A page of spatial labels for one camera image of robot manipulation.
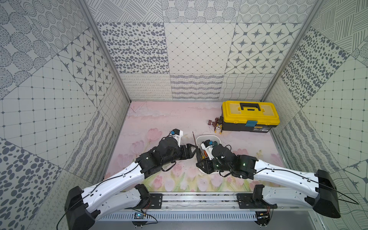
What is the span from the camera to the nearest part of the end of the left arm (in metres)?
0.54

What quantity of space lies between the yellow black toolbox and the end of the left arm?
1.36ft

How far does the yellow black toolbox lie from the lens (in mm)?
918
